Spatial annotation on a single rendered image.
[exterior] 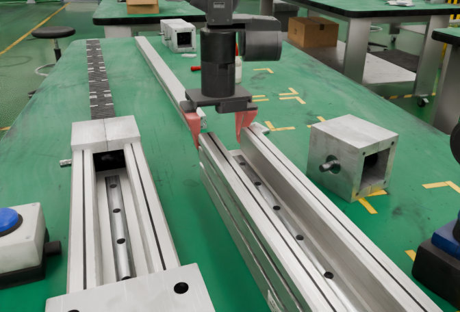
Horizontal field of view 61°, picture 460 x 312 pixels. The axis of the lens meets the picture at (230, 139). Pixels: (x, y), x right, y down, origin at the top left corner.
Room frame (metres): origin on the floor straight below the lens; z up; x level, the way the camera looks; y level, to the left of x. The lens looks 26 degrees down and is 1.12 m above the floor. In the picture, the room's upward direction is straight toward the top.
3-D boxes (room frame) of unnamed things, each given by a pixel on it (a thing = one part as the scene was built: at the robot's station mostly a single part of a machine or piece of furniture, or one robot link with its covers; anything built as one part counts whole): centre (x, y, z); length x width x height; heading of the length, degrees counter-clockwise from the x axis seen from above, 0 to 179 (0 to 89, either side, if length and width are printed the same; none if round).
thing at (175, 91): (1.22, 0.23, 0.79); 0.96 x 0.04 x 0.03; 19
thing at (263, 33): (0.63, -0.02, 1.03); 0.12 x 0.09 x 0.12; 97
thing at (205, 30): (0.62, 0.01, 0.99); 0.07 x 0.06 x 0.07; 97
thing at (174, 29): (1.55, 0.20, 0.83); 0.11 x 0.10 x 0.10; 108
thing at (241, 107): (0.63, 0.00, 0.86); 0.07 x 0.07 x 0.09; 19
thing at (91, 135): (0.56, 0.21, 0.83); 0.12 x 0.09 x 0.10; 109
